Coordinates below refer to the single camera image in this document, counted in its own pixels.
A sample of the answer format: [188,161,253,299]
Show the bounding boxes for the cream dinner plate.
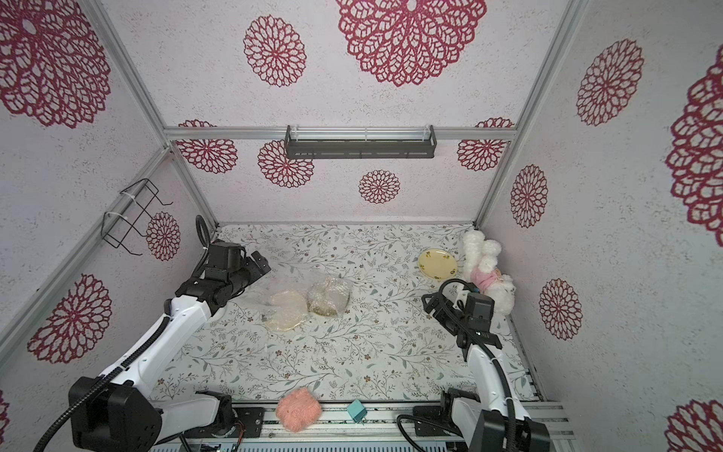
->
[417,249,459,281]

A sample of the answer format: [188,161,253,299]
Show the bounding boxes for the bubble-wrapped plate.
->
[307,277,352,316]
[262,290,309,333]

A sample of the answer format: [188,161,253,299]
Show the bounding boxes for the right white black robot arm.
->
[422,291,553,451]

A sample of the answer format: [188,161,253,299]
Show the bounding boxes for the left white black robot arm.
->
[69,240,270,451]

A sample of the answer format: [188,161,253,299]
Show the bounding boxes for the white plush poodle pink shirt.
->
[462,230,516,316]

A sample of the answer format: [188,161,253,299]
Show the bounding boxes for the teal small cube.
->
[346,400,367,423]

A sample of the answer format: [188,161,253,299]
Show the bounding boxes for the pink fluffy ball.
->
[276,388,322,433]

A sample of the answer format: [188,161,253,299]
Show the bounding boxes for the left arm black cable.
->
[32,214,213,452]

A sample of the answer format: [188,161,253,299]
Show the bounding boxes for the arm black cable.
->
[394,278,518,452]
[32,214,213,452]

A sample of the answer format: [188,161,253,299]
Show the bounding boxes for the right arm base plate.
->
[412,405,461,437]

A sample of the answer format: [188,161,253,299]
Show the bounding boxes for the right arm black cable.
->
[394,278,518,452]

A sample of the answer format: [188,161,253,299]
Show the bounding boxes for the black wire wall rack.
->
[100,177,173,257]

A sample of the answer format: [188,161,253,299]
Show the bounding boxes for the aluminium front rail frame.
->
[100,399,577,447]

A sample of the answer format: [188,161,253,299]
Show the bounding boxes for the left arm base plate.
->
[194,407,265,439]

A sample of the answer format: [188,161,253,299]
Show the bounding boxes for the black wall shelf rail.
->
[284,125,438,160]

